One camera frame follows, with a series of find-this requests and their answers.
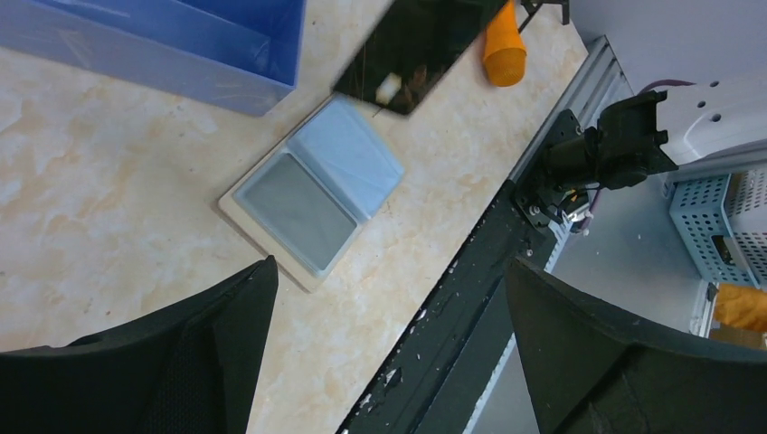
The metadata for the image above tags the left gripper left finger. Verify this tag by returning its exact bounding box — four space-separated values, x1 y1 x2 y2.
1 257 279 433

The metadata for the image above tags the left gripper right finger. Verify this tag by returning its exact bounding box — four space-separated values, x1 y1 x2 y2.
505 258 766 433

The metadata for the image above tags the single black credit card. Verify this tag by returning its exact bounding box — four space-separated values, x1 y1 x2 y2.
234 153 357 276

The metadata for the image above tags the beige card holder wallet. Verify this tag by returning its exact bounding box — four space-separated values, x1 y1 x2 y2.
218 96 405 292

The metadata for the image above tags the blue three-compartment box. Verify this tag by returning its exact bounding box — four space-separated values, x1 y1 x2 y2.
1 0 306 117

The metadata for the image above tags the perforated metal panel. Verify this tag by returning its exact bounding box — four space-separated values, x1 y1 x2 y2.
669 168 766 290

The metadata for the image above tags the orange cylindrical object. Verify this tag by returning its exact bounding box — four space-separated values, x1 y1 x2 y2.
482 1 527 88

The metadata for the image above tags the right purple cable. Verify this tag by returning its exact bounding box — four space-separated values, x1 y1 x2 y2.
638 79 696 96

